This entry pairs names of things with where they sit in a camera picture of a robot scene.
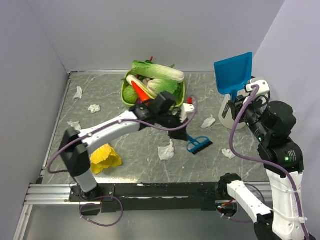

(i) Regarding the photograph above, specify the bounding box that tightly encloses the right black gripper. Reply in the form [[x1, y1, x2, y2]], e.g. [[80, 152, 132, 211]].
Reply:
[[227, 90, 268, 140]]

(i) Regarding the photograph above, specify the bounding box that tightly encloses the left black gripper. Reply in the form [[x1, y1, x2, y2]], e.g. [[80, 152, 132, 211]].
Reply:
[[157, 109, 190, 141]]

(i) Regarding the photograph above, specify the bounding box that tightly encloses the blue hand brush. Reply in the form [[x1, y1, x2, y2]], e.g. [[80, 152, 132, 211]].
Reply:
[[186, 135, 213, 155]]

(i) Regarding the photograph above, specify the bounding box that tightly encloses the blue dustpan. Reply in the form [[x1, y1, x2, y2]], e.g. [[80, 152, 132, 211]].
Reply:
[[213, 52, 253, 101]]

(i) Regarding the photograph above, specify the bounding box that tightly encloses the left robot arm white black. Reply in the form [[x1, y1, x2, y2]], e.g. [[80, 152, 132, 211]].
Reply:
[[58, 91, 188, 201]]

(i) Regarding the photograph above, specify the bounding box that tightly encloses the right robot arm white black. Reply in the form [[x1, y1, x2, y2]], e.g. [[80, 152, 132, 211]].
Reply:
[[218, 96, 315, 240]]

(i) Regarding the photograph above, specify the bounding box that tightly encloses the white trash bin black rim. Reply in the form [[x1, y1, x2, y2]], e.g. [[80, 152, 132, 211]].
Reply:
[[218, 94, 235, 130]]

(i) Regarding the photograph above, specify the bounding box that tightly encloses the orange carrot toy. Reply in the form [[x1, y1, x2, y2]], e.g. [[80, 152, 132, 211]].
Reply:
[[131, 81, 151, 103]]

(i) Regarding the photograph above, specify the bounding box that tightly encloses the large centre paper scrap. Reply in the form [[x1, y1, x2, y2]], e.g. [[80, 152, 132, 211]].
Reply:
[[157, 140, 175, 161]]

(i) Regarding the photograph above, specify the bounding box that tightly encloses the short napa cabbage toy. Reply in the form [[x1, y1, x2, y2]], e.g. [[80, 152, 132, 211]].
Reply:
[[147, 79, 179, 98]]

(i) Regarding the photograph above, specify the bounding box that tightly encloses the paper scrap right of centre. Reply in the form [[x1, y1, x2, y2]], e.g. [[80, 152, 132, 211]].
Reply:
[[201, 115, 216, 129]]

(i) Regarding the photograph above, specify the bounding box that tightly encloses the round green cabbage toy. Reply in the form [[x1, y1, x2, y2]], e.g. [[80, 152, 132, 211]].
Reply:
[[123, 85, 139, 105]]

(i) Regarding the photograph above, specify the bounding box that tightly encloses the green vegetable tray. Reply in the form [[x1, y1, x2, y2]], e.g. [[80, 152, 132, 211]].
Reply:
[[121, 75, 186, 107]]

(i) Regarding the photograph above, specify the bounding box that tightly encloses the paper scrap near dustpan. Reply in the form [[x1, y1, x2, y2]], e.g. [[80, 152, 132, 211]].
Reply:
[[221, 148, 235, 159]]

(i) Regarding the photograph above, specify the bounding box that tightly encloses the white leek toy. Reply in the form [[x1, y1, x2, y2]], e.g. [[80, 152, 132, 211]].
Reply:
[[126, 75, 157, 99]]

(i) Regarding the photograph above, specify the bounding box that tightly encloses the long napa cabbage toy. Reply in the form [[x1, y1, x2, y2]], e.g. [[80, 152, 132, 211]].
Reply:
[[125, 60, 185, 83]]

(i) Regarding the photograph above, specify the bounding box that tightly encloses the yellow white cabbage toy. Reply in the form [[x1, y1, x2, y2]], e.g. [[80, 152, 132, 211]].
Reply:
[[90, 144, 122, 175]]

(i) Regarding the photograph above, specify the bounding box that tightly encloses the paper scrap far left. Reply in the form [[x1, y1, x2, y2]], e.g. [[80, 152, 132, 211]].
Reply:
[[88, 104, 101, 114]]

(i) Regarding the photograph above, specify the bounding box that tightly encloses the small paper scrap left edge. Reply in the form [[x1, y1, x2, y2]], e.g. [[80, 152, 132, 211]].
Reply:
[[67, 121, 82, 131]]

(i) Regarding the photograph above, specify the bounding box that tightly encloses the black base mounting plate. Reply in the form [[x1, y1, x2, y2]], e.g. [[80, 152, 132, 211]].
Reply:
[[69, 182, 231, 213]]

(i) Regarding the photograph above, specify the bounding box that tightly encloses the paper scrap back left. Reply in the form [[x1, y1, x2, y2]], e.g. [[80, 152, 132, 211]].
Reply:
[[73, 86, 83, 99]]

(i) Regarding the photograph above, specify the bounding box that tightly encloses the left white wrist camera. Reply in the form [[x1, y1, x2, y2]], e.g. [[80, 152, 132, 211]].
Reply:
[[179, 103, 195, 123]]

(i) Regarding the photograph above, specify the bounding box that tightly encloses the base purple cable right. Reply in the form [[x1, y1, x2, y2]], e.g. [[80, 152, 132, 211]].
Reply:
[[216, 183, 266, 224]]

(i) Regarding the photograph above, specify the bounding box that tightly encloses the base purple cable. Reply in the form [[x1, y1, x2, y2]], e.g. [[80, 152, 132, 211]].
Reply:
[[216, 183, 266, 224], [78, 194, 125, 228]]

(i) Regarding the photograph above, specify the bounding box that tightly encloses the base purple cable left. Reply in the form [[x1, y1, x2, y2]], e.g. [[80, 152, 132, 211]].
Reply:
[[78, 194, 125, 228]]

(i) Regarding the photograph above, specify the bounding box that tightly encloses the aluminium rail frame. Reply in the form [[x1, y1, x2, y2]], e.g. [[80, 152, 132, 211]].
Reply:
[[12, 181, 300, 240]]

